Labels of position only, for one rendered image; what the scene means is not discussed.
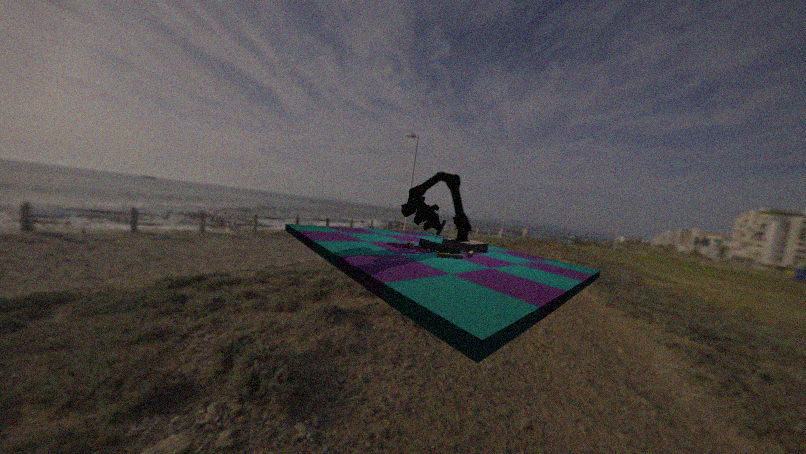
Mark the dark grey keyboard with letter keys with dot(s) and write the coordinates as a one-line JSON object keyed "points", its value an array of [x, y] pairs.
{"points": [[440, 247]]}

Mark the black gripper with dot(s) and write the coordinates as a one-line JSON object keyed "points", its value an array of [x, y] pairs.
{"points": [[431, 217]]}

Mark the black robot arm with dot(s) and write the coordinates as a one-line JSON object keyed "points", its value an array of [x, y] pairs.
{"points": [[453, 182]]}

